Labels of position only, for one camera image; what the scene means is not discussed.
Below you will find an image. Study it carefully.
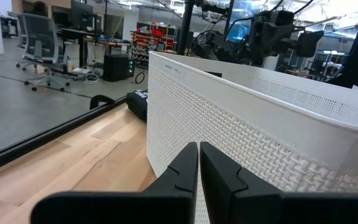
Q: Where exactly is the large white woven basket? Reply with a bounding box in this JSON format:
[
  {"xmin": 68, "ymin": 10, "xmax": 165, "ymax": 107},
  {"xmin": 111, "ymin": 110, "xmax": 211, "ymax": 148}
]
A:
[{"xmin": 146, "ymin": 50, "xmax": 358, "ymax": 224}]

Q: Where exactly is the black vertical pole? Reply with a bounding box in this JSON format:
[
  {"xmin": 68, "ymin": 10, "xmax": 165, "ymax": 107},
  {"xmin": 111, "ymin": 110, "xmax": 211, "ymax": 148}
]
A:
[{"xmin": 177, "ymin": 0, "xmax": 196, "ymax": 56}]

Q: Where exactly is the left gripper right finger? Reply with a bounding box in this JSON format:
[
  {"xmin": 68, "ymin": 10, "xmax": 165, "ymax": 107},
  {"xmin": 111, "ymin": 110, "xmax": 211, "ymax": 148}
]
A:
[{"xmin": 200, "ymin": 141, "xmax": 358, "ymax": 224}]

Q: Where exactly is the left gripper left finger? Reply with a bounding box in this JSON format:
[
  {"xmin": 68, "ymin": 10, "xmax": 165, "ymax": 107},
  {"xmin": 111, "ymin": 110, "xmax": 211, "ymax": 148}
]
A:
[{"xmin": 30, "ymin": 141, "xmax": 200, "ymax": 224}]

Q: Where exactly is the black support beam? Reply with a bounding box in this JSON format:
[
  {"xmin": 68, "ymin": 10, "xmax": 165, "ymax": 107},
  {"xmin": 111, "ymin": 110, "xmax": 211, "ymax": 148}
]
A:
[{"xmin": 326, "ymin": 0, "xmax": 358, "ymax": 95}]

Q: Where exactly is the black computer monitor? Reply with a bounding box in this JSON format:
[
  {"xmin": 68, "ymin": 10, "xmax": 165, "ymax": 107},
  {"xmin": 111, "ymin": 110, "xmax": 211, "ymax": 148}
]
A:
[{"xmin": 70, "ymin": 0, "xmax": 94, "ymax": 31}]

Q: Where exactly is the grey mesh office chair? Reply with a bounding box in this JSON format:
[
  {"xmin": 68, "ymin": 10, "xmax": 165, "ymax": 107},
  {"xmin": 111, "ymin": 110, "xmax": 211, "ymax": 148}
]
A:
[{"xmin": 16, "ymin": 12, "xmax": 71, "ymax": 92}]

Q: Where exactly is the black metal table frame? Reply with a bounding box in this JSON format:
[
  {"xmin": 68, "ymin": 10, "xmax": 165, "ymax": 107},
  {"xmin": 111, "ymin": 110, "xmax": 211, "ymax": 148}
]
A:
[{"xmin": 0, "ymin": 95, "xmax": 127, "ymax": 177}]

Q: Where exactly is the black first aid kit pouch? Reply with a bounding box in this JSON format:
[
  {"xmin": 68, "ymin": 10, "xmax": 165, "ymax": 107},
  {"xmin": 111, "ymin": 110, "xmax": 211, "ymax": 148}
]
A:
[{"xmin": 126, "ymin": 89, "xmax": 149, "ymax": 123}]

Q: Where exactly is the black office desk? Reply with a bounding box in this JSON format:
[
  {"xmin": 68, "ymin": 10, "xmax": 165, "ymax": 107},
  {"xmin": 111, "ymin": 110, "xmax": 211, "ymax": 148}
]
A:
[{"xmin": 59, "ymin": 27, "xmax": 98, "ymax": 68}]

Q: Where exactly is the black computer tower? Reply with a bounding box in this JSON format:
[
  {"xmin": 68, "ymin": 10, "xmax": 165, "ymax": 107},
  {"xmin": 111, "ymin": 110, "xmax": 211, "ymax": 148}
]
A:
[{"xmin": 103, "ymin": 54, "xmax": 135, "ymax": 83}]

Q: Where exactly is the red parts shelf rack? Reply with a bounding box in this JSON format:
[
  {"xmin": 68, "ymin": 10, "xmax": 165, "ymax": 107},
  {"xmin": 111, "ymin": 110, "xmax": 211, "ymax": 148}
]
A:
[{"xmin": 130, "ymin": 24, "xmax": 178, "ymax": 65}]

